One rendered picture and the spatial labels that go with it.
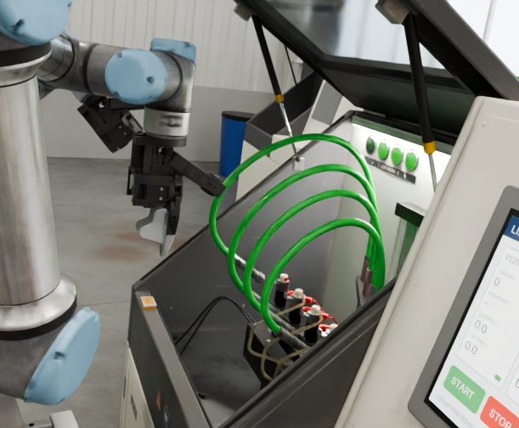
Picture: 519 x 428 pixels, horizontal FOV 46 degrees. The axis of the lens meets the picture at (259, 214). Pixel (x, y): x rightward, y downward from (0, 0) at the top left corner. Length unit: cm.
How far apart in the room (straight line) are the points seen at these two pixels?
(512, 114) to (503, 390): 37
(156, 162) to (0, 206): 44
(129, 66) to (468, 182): 51
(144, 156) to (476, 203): 52
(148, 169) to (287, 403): 44
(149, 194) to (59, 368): 40
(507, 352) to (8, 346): 58
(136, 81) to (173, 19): 721
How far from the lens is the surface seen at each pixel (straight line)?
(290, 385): 101
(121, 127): 129
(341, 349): 102
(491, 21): 619
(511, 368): 81
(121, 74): 89
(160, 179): 102
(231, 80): 844
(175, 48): 99
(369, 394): 101
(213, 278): 162
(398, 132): 142
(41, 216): 66
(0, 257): 66
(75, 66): 94
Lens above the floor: 157
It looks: 15 degrees down
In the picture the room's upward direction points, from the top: 8 degrees clockwise
